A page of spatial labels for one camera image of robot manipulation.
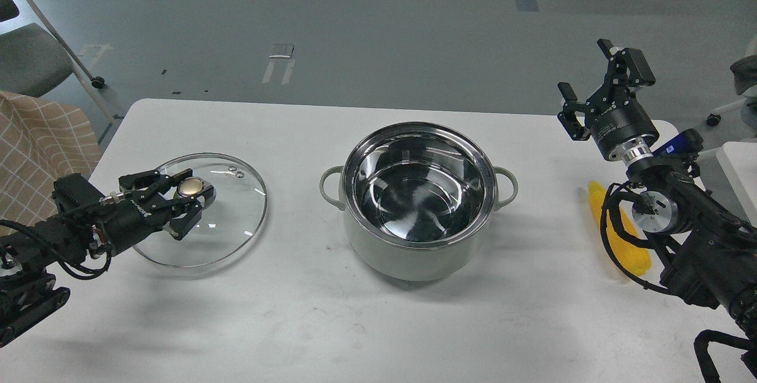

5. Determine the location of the pale green steel pot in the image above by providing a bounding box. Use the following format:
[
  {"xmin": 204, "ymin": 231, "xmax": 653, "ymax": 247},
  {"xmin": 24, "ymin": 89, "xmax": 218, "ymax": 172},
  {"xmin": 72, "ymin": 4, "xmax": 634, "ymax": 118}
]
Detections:
[{"xmin": 318, "ymin": 121, "xmax": 519, "ymax": 281}]

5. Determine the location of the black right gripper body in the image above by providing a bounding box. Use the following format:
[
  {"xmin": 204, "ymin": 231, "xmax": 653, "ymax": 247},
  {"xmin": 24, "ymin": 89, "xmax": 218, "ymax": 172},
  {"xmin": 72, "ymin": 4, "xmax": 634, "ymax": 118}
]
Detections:
[{"xmin": 585, "ymin": 90, "xmax": 659, "ymax": 161}]

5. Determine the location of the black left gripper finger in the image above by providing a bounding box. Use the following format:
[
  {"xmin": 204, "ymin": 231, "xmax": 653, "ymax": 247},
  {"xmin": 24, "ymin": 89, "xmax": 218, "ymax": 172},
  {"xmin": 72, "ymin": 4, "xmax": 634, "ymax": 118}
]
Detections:
[
  {"xmin": 118, "ymin": 168, "xmax": 193, "ymax": 203},
  {"xmin": 163, "ymin": 186, "xmax": 216, "ymax": 241}
]

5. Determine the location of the glass pot lid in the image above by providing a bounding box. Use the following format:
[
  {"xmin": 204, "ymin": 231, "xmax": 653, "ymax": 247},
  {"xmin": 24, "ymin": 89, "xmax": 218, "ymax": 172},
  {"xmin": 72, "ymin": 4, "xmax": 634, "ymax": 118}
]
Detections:
[{"xmin": 133, "ymin": 153, "xmax": 267, "ymax": 268}]

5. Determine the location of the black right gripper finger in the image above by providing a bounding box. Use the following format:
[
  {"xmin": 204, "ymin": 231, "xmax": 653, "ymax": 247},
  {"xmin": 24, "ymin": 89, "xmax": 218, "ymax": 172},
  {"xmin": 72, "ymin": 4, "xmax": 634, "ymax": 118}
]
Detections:
[
  {"xmin": 597, "ymin": 38, "xmax": 655, "ymax": 103},
  {"xmin": 557, "ymin": 82, "xmax": 590, "ymax": 141}
]

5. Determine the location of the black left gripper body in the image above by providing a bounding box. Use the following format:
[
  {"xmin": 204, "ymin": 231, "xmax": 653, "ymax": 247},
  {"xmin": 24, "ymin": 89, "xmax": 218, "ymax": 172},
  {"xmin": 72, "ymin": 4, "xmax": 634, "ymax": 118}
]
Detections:
[{"xmin": 98, "ymin": 198, "xmax": 172, "ymax": 256}]

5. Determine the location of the grey office chair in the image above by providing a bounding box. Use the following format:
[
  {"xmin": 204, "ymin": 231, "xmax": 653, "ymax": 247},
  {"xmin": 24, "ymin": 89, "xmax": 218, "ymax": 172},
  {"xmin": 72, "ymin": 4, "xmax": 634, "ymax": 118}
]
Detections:
[{"xmin": 1, "ymin": 0, "xmax": 117, "ymax": 125}]

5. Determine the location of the grey chair at right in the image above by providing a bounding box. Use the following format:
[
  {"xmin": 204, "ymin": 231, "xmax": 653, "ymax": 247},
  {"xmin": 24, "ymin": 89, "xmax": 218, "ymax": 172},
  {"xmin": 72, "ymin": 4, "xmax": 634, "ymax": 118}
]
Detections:
[{"xmin": 705, "ymin": 35, "xmax": 756, "ymax": 133}]

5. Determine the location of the white table at right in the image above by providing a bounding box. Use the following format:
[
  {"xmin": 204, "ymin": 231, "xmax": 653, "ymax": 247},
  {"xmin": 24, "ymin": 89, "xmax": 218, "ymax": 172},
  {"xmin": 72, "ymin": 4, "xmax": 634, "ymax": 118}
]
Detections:
[{"xmin": 716, "ymin": 141, "xmax": 756, "ymax": 226}]

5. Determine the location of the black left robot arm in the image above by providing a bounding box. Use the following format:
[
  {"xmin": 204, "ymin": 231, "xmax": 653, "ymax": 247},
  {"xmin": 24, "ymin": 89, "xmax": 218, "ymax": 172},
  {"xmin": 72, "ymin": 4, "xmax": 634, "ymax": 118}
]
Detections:
[{"xmin": 1, "ymin": 168, "xmax": 216, "ymax": 346}]

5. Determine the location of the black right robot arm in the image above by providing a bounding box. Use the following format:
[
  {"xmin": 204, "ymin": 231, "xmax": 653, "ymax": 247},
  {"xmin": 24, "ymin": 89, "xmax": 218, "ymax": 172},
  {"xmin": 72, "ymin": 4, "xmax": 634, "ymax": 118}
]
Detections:
[{"xmin": 558, "ymin": 38, "xmax": 756, "ymax": 382}]

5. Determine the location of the beige checked cloth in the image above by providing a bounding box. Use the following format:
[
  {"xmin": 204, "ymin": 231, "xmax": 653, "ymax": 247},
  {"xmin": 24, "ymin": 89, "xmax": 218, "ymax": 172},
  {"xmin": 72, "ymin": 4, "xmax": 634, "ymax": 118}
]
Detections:
[{"xmin": 1, "ymin": 90, "xmax": 102, "ymax": 226}]

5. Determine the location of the yellow corn cob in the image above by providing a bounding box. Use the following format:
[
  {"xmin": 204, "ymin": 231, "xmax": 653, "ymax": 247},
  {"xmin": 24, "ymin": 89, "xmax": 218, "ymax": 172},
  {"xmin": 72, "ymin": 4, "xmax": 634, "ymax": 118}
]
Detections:
[{"xmin": 587, "ymin": 180, "xmax": 652, "ymax": 278}]

